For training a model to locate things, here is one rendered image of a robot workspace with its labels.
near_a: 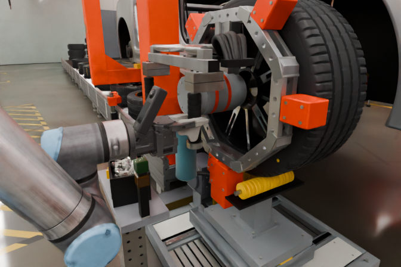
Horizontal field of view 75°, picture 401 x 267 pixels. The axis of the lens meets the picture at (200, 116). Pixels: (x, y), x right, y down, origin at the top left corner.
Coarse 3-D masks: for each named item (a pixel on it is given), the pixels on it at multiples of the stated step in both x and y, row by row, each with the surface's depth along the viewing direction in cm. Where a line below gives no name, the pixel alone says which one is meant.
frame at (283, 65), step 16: (208, 16) 91; (224, 16) 84; (240, 16) 77; (208, 32) 101; (256, 32) 73; (272, 32) 73; (272, 48) 68; (288, 48) 71; (272, 64) 69; (288, 64) 67; (272, 80) 70; (288, 80) 72; (272, 96) 71; (272, 112) 72; (208, 128) 111; (272, 128) 74; (288, 128) 73; (208, 144) 105; (224, 144) 105; (272, 144) 73; (288, 144) 76; (224, 160) 96; (240, 160) 88; (256, 160) 81
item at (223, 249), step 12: (204, 204) 139; (192, 216) 135; (204, 216) 134; (204, 228) 124; (216, 240) 116; (216, 252) 117; (228, 252) 112; (300, 252) 109; (312, 252) 113; (228, 264) 109; (240, 264) 106; (288, 264) 105; (300, 264) 110
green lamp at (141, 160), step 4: (136, 160) 82; (140, 160) 82; (144, 160) 82; (136, 164) 80; (140, 164) 81; (144, 164) 81; (148, 164) 82; (136, 168) 81; (140, 168) 81; (144, 168) 82; (148, 168) 82; (136, 172) 81; (140, 172) 81; (144, 172) 82
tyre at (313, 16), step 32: (256, 0) 82; (288, 32) 73; (320, 32) 71; (352, 32) 79; (320, 64) 67; (352, 64) 74; (320, 96) 68; (352, 96) 75; (320, 128) 72; (352, 128) 81; (288, 160) 80
